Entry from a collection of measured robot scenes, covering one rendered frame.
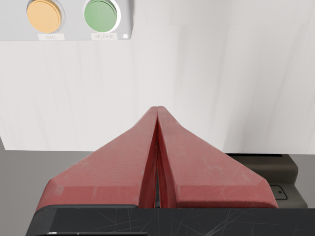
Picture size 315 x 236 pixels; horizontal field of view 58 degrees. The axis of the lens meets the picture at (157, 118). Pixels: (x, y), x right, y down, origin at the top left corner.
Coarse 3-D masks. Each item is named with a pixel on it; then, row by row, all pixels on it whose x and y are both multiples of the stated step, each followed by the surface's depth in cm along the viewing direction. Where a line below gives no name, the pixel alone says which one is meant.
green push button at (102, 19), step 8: (96, 0) 34; (104, 0) 34; (88, 8) 34; (96, 8) 34; (104, 8) 34; (112, 8) 35; (88, 16) 35; (96, 16) 35; (104, 16) 35; (112, 16) 35; (88, 24) 36; (96, 24) 35; (104, 24) 35; (112, 24) 35
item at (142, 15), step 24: (144, 0) 44; (168, 0) 44; (192, 0) 44; (216, 0) 45; (240, 0) 45; (264, 0) 45; (288, 0) 45; (312, 0) 45; (144, 24) 47; (168, 24) 47; (192, 24) 47; (216, 24) 47
